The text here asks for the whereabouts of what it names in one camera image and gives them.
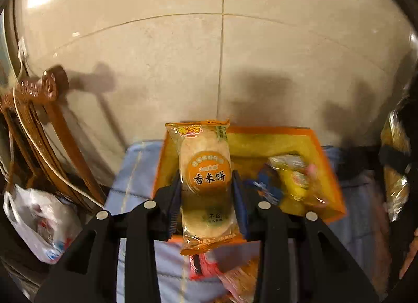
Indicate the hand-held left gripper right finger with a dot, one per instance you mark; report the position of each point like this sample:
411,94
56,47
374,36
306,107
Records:
240,206

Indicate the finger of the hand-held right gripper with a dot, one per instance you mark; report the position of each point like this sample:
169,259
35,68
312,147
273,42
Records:
393,156

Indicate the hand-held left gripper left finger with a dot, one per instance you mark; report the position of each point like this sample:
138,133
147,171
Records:
174,206

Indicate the blue snack packet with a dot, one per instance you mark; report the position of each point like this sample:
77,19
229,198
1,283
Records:
266,187

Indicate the clear brown cake packet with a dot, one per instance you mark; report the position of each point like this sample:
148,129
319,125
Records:
396,192

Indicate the orange rice cracker packet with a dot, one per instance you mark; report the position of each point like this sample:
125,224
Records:
204,165

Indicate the yellow cake packet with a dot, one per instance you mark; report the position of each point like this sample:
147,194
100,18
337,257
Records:
294,180

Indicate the orange cardboard box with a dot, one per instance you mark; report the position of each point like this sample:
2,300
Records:
254,143

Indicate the person's right forearm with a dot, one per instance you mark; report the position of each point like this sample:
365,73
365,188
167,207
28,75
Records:
410,252

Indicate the blue striped tablecloth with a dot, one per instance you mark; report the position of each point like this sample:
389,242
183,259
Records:
140,175

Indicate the red pink snack packet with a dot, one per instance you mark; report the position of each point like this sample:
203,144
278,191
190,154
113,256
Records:
205,265

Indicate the pink checked cloth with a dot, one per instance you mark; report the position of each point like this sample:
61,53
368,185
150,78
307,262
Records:
375,224

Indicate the orange crinkled snack packet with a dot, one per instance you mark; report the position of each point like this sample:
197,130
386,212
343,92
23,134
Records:
241,280

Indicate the white plastic bag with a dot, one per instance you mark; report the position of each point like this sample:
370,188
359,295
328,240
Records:
32,221

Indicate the carved brown wooden chair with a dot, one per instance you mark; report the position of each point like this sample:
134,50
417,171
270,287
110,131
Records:
49,116

